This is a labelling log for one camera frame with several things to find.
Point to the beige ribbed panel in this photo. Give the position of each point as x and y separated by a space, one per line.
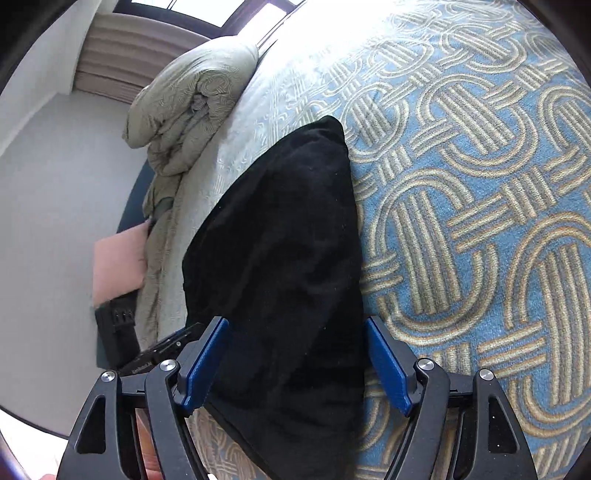
124 55

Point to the window with dark frame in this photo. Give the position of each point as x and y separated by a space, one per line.
207 11

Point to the dark bed base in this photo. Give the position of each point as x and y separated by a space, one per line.
136 198

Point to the beige folded duvet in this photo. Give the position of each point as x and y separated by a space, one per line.
194 92

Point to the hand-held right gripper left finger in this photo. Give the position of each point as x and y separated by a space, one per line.
203 364

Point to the black pants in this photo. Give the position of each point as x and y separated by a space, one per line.
286 258

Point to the blue patterned bed blanket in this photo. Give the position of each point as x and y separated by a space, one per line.
461 184

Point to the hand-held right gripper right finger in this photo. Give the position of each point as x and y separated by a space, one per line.
385 364

